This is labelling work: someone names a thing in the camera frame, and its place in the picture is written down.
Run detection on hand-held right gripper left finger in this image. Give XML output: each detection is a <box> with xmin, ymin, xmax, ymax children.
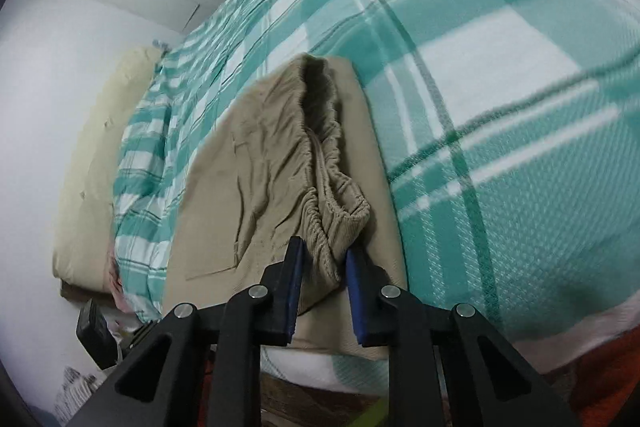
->
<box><xmin>65</xmin><ymin>236</ymin><xmax>306</xmax><ymax>427</ymax></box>

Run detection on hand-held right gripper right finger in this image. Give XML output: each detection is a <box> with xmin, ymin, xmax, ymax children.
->
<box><xmin>345</xmin><ymin>243</ymin><xmax>583</xmax><ymax>427</ymax></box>

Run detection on beige pants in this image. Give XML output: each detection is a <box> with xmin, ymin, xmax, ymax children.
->
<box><xmin>162</xmin><ymin>53</ymin><xmax>408</xmax><ymax>362</ymax></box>

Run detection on teal plaid blanket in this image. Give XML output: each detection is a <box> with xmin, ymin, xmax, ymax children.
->
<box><xmin>112</xmin><ymin>0</ymin><xmax>640</xmax><ymax>400</ymax></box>

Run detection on orange clothing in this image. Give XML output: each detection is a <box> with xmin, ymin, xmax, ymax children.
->
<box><xmin>567</xmin><ymin>331</ymin><xmax>640</xmax><ymax>415</ymax></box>

